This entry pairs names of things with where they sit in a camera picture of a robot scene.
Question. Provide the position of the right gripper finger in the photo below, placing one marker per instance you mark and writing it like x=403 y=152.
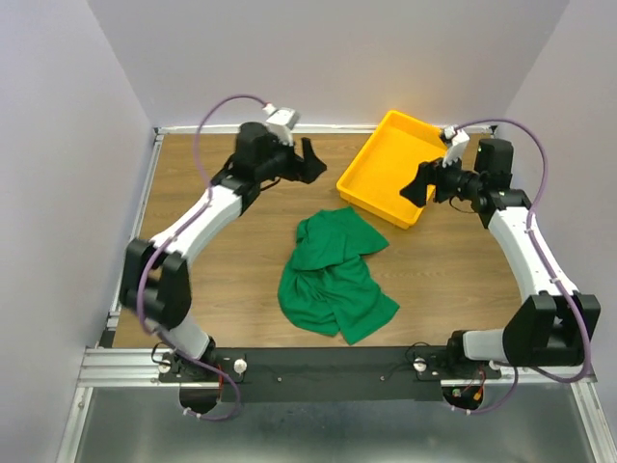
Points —
x=426 y=176
x=416 y=192

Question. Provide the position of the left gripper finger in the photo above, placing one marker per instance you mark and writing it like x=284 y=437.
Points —
x=311 y=160
x=306 y=174

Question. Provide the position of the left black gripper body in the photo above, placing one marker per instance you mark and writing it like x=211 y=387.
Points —
x=280 y=160

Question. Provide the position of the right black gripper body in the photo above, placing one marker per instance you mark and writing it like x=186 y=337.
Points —
x=455 y=181

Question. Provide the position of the yellow plastic tray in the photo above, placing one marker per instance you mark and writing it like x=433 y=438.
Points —
x=386 y=163

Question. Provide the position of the green t shirt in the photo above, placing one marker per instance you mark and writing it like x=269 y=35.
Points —
x=326 y=286

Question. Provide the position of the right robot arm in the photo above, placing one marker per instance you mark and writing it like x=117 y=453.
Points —
x=551 y=331

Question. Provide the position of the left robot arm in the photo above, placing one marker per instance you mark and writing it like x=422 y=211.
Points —
x=155 y=280

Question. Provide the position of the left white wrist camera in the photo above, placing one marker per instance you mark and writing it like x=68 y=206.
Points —
x=280 y=121

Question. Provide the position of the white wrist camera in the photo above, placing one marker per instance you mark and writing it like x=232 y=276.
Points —
x=280 y=121
x=456 y=141

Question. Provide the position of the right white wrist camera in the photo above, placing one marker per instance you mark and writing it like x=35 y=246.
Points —
x=456 y=141

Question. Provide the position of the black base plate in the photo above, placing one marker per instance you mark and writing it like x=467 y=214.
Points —
x=419 y=372

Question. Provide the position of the aluminium left side rail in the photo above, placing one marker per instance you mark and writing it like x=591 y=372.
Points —
x=113 y=315

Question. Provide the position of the aluminium rail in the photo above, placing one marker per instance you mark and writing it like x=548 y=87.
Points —
x=113 y=315
x=102 y=367

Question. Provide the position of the aluminium front rail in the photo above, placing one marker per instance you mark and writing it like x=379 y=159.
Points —
x=102 y=367

